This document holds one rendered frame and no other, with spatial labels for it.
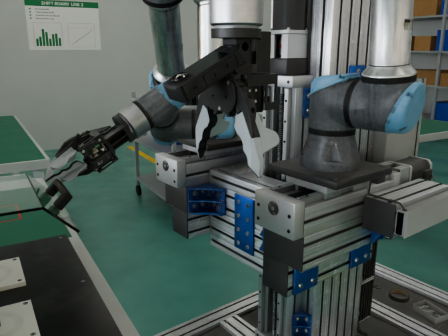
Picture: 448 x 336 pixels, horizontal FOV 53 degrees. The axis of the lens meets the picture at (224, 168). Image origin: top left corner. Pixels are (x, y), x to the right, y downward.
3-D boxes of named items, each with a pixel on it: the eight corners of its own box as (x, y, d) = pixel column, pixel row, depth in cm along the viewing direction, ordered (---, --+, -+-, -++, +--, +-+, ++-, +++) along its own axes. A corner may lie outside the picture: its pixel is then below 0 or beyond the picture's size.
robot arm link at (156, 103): (189, 111, 110) (187, 91, 102) (154, 137, 107) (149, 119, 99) (169, 91, 112) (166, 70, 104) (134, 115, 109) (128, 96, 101)
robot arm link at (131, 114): (127, 101, 105) (145, 129, 109) (111, 111, 104) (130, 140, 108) (137, 104, 99) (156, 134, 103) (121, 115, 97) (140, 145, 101)
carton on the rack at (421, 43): (430, 51, 706) (431, 36, 701) (446, 51, 683) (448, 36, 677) (413, 51, 687) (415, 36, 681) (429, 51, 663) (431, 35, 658)
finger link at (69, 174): (48, 186, 94) (85, 161, 96) (44, 179, 99) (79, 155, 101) (57, 197, 95) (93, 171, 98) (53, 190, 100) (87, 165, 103)
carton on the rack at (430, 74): (428, 83, 716) (429, 69, 710) (453, 84, 681) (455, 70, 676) (412, 83, 695) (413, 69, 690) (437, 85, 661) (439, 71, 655)
